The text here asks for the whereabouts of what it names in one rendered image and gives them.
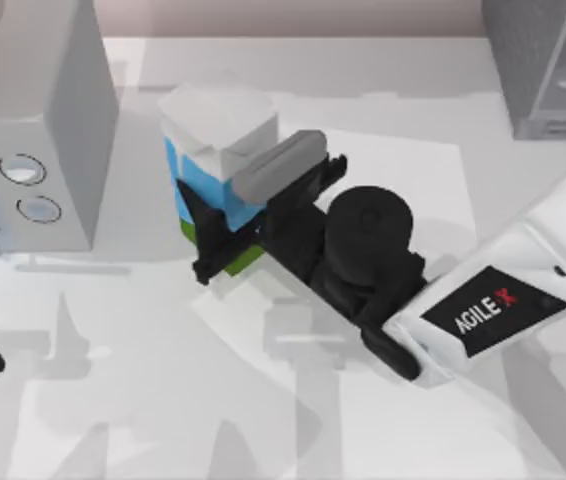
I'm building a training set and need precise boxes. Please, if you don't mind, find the round microwave knob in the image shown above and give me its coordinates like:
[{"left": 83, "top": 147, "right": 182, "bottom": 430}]
[
  {"left": 15, "top": 195, "right": 63, "bottom": 225},
  {"left": 0, "top": 153, "right": 48, "bottom": 188}
]

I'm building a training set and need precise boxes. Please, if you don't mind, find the pale grey rounded box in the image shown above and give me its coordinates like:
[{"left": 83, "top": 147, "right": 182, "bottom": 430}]
[{"left": 232, "top": 129, "right": 332, "bottom": 204}]

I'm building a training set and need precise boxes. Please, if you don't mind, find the grey cabinet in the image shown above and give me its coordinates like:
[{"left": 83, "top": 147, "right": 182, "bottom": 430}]
[{"left": 480, "top": 0, "right": 566, "bottom": 142}]

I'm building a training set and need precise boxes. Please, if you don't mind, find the white blue green carton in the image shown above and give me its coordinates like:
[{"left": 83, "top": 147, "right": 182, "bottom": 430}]
[{"left": 156, "top": 83, "right": 280, "bottom": 279}]

